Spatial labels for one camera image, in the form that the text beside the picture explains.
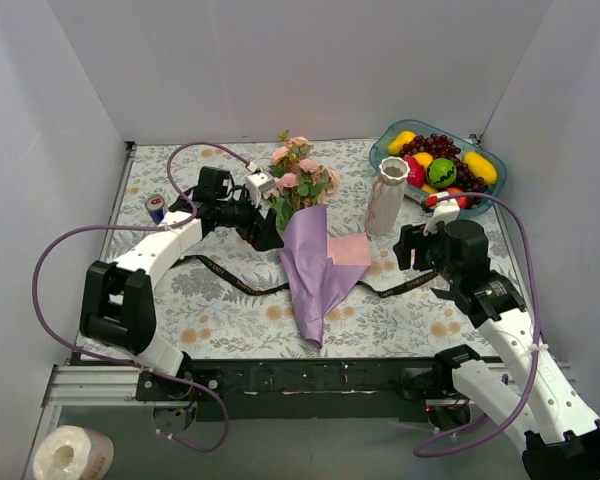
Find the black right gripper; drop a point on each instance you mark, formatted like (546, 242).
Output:
(419, 251)

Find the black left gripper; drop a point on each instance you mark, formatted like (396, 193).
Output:
(255, 229)

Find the black ribbon with gold text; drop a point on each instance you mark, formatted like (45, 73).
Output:
(240, 285)

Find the pink artificial flower bouquet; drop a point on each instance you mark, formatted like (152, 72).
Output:
(300, 182)

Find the purple wrapping paper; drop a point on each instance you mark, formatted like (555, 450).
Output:
(321, 270)

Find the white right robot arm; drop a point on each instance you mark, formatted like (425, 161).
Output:
(555, 431)

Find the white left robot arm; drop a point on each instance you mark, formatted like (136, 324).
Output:
(118, 307)

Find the white ribbed ceramic vase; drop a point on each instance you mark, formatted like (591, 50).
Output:
(386, 196)

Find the floral patterned table mat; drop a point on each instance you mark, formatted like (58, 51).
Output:
(209, 319)

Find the yellow fruit piece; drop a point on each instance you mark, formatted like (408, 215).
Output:
(428, 189)

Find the pink red fruit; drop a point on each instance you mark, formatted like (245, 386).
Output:
(417, 173)

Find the red apple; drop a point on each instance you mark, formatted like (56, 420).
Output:
(463, 202)

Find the green round fruit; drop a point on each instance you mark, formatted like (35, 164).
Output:
(441, 173)

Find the yellow lemon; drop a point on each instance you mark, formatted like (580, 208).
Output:
(424, 159)

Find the teal plastic fruit basket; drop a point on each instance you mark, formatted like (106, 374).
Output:
(379, 152)

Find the dark red grape bunch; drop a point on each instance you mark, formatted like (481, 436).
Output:
(443, 146)

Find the yellow mango right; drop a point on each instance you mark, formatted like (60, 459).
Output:
(481, 167)

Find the yellow mango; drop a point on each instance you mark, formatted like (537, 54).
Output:
(402, 139)
(481, 167)

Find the yellow mango left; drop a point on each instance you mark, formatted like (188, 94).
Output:
(402, 139)

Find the blue silver energy drink can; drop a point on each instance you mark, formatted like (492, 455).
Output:
(156, 208)

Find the white toilet paper roll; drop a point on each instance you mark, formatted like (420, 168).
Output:
(73, 453)

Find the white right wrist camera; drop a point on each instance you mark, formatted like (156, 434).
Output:
(445, 209)

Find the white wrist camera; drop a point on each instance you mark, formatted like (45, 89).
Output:
(445, 209)
(258, 185)

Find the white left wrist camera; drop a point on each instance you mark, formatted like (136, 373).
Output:
(258, 185)

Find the aluminium frame rail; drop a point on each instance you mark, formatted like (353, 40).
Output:
(91, 386)

